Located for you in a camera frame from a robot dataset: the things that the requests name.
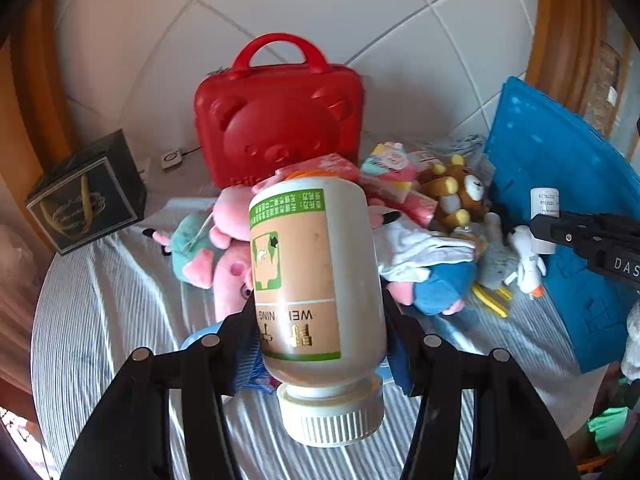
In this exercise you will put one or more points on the white cloth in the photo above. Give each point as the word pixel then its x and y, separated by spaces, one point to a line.
pixel 415 250

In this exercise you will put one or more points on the small white bottle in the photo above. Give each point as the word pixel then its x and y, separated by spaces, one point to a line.
pixel 542 202

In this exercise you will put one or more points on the blue pig plush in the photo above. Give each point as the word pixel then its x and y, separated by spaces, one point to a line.
pixel 445 285

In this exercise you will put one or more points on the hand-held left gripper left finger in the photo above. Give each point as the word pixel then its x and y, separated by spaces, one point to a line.
pixel 244 360

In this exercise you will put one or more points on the pink pig plush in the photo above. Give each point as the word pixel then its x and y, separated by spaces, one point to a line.
pixel 230 220

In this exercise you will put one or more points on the pink printed packet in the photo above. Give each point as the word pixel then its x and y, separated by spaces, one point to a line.
pixel 390 160

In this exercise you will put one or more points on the small white device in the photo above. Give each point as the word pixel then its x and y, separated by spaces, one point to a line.
pixel 171 159

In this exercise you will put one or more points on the white duck plush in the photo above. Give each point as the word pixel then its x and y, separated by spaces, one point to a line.
pixel 527 265

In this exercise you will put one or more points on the person's right hand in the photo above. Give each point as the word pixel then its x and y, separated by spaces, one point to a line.
pixel 632 345

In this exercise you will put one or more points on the green cloth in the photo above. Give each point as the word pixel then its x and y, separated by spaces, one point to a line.
pixel 610 427

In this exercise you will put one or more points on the black box with gold print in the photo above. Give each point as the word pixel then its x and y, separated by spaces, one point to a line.
pixel 85 200

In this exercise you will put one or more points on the brown bear plush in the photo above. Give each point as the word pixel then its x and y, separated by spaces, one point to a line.
pixel 465 190

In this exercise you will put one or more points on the striped cloth desktop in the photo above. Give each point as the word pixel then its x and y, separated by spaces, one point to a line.
pixel 100 335

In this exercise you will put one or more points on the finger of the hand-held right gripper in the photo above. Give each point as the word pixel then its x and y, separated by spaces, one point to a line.
pixel 565 230

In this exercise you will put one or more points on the white bottle with beige label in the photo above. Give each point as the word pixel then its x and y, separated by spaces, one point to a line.
pixel 310 270

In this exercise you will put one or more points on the red bear-shaped case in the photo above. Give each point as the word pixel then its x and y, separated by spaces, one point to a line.
pixel 285 115

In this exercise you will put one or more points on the pig plush in teal dress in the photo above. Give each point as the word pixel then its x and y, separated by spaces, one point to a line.
pixel 187 240

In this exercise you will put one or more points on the pink tissue pack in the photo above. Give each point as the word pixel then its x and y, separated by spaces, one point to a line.
pixel 325 165

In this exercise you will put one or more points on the blue plastic bin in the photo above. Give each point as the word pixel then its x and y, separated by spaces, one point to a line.
pixel 555 170

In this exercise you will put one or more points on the grey plush toy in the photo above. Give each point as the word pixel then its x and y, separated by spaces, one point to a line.
pixel 495 265

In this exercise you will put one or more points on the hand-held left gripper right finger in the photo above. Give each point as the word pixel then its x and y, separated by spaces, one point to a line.
pixel 400 365

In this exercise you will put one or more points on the yellow stick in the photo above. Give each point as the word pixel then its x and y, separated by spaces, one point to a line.
pixel 492 300

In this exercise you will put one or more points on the plain pink packet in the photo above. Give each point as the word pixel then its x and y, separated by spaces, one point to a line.
pixel 420 205

